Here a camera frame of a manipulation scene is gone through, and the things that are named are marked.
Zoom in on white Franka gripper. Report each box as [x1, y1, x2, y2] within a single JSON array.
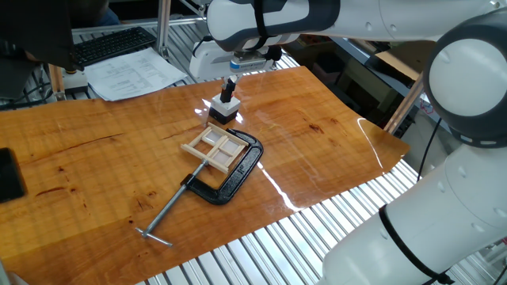
[[189, 39, 241, 104]]

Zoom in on miniature wooden sliding window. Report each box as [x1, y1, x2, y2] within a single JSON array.
[[180, 121, 250, 175]]

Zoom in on grey box with red button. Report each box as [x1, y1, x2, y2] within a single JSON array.
[[208, 93, 242, 126]]

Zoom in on black C-clamp with steel screw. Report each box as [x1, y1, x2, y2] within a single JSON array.
[[134, 128, 265, 248]]

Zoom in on printed paper sheets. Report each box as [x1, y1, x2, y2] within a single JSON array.
[[83, 47, 188, 102]]

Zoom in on black keyboard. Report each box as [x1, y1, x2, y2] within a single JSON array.
[[73, 26, 158, 67]]

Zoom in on seated person in jeans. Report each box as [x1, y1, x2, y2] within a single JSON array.
[[71, 0, 120, 27]]

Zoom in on small white box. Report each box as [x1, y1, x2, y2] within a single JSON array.
[[62, 69, 89, 95]]

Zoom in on wood-grain mat sheet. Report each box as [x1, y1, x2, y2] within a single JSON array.
[[0, 66, 411, 285]]

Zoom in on wooden slats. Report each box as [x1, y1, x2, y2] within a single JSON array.
[[383, 73, 425, 135]]

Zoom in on thin wooden stick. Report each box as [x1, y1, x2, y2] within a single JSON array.
[[48, 63, 67, 100]]

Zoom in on brown cardboard box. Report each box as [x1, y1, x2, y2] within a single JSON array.
[[374, 39, 436, 82]]

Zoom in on large dark monitor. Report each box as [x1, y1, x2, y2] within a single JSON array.
[[0, 0, 78, 72]]

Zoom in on flat black device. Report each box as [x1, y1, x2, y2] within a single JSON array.
[[0, 147, 28, 204]]

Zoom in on silver gripper mount bracket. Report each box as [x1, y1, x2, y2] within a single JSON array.
[[228, 46, 283, 76]]

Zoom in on aluminium frame post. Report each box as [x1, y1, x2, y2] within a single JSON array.
[[155, 0, 172, 59]]

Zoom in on aluminium frame rail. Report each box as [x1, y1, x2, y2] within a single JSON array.
[[71, 15, 209, 36]]

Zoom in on hanging black cable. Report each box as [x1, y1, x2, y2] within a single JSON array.
[[417, 116, 443, 183]]

